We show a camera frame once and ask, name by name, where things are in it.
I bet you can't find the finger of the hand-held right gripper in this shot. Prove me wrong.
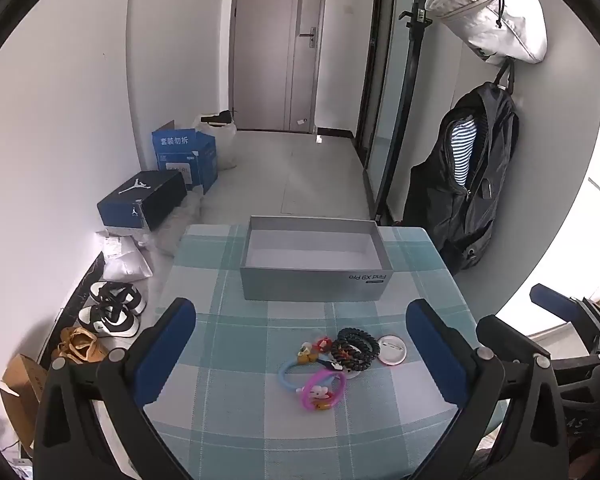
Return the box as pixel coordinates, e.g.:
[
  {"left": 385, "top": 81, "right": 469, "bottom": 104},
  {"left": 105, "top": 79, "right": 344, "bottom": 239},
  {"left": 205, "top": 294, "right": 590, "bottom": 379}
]
[
  {"left": 530, "top": 284, "right": 600, "bottom": 342},
  {"left": 476, "top": 315, "right": 600, "bottom": 372}
]

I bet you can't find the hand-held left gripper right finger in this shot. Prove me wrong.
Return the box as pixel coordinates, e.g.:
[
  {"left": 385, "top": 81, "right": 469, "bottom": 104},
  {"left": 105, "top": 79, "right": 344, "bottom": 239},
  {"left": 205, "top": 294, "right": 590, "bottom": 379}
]
[{"left": 406, "top": 299, "right": 571, "bottom": 480}]

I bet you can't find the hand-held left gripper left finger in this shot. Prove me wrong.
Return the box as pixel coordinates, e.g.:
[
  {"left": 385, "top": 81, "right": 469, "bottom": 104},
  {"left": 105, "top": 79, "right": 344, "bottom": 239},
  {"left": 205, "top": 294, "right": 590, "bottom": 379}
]
[{"left": 32, "top": 298, "right": 197, "bottom": 480}]

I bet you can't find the round pin badge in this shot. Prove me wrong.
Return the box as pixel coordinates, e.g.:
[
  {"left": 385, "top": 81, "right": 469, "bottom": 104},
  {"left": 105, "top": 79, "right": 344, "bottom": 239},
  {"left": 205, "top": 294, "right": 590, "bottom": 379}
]
[{"left": 375, "top": 335, "right": 407, "bottom": 365}]

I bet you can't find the blue ring hair tie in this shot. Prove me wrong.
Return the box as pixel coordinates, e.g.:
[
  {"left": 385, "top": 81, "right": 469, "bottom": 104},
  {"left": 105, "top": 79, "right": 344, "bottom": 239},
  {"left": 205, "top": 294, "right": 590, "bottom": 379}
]
[{"left": 278, "top": 342, "right": 327, "bottom": 394}]

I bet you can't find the pink ring hair tie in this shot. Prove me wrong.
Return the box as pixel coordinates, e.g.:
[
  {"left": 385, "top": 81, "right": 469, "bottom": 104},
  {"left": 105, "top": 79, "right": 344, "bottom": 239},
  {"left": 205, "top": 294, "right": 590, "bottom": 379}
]
[{"left": 302, "top": 368, "right": 348, "bottom": 413}]

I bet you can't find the grey cardboard box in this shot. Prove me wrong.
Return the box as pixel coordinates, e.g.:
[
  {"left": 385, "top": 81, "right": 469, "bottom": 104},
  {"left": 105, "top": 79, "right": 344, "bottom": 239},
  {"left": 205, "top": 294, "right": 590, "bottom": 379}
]
[{"left": 239, "top": 215, "right": 394, "bottom": 302}]

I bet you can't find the black and white sneaker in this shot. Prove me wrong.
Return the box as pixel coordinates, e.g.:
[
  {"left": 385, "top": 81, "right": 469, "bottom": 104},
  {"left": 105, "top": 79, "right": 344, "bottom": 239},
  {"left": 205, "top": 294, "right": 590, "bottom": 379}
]
[
  {"left": 78, "top": 302, "right": 140, "bottom": 337},
  {"left": 90, "top": 281, "right": 146, "bottom": 316}
]

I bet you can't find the teal checked tablecloth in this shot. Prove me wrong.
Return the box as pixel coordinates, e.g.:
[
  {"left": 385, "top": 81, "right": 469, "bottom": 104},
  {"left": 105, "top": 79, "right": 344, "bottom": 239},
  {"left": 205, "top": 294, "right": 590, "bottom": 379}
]
[{"left": 142, "top": 224, "right": 511, "bottom": 480}]

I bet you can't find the brown paper bag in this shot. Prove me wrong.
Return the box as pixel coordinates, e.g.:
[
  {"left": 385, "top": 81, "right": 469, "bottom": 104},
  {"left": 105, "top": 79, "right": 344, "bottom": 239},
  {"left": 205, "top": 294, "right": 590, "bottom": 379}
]
[{"left": 52, "top": 326, "right": 112, "bottom": 364}]

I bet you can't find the white plastic bag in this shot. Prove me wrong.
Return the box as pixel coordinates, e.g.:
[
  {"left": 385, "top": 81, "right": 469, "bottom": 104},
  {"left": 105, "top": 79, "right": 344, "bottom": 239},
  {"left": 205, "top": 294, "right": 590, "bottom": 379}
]
[{"left": 97, "top": 230, "right": 154, "bottom": 283}]

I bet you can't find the black narrow board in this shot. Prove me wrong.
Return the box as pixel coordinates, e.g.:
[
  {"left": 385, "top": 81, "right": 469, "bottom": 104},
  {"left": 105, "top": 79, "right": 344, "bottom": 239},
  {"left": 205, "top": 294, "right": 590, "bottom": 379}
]
[{"left": 34, "top": 252, "right": 106, "bottom": 362}]

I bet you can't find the black backpack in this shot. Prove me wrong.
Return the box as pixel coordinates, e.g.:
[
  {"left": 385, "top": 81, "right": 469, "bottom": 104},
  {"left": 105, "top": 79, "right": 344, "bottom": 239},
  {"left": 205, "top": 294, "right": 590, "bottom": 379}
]
[{"left": 402, "top": 82, "right": 521, "bottom": 276}]

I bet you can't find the brown cardboard box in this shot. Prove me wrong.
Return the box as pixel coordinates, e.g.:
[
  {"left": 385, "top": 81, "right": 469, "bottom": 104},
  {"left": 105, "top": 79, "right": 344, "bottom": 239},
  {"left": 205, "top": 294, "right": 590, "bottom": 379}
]
[{"left": 0, "top": 353, "right": 49, "bottom": 454}]

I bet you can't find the black and blue shoe box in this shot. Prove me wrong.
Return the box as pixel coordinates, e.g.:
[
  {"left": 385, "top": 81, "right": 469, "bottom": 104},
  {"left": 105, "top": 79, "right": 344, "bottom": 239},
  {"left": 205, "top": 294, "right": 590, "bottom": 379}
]
[{"left": 97, "top": 170, "right": 189, "bottom": 232}]

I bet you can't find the striped shirt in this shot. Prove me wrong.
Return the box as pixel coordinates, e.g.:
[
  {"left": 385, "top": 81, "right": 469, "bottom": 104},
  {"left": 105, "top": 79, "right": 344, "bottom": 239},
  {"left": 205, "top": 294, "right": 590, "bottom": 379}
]
[{"left": 450, "top": 118, "right": 479, "bottom": 189}]

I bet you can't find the blue cardboard box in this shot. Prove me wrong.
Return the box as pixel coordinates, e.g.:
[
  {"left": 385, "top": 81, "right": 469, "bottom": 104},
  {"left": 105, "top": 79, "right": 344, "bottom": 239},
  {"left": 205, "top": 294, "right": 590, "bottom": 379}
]
[{"left": 151, "top": 119, "right": 218, "bottom": 194}]

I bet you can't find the white sack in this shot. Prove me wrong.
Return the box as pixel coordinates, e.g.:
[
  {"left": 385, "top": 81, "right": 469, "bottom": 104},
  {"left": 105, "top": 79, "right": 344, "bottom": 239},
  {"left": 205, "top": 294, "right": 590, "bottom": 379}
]
[{"left": 194, "top": 110, "right": 238, "bottom": 171}]

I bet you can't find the black framed glass door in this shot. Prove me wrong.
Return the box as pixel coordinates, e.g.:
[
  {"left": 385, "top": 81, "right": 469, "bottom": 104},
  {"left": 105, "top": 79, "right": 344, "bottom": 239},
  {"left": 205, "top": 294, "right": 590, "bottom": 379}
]
[{"left": 355, "top": 0, "right": 422, "bottom": 222}]

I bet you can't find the black coat rack pole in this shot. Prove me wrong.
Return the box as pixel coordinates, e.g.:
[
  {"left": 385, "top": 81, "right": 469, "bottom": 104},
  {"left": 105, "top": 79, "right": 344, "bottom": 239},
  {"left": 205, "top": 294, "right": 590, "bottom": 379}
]
[{"left": 398, "top": 0, "right": 434, "bottom": 226}]

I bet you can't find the white hanging bag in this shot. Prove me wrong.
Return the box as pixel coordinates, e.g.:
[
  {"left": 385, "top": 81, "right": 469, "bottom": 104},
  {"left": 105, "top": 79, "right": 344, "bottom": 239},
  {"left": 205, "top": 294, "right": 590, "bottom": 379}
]
[{"left": 424, "top": 0, "right": 549, "bottom": 65}]

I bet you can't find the grey door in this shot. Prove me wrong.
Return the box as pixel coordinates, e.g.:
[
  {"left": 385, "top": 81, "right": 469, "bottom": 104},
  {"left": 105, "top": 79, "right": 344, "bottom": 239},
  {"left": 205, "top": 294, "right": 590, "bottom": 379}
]
[{"left": 230, "top": 0, "right": 329, "bottom": 134}]

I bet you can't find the black spiral hair tie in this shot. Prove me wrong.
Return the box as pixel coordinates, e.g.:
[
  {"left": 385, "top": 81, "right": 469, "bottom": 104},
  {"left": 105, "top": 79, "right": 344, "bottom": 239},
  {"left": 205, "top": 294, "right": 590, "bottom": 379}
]
[{"left": 337, "top": 327, "right": 381, "bottom": 362}]

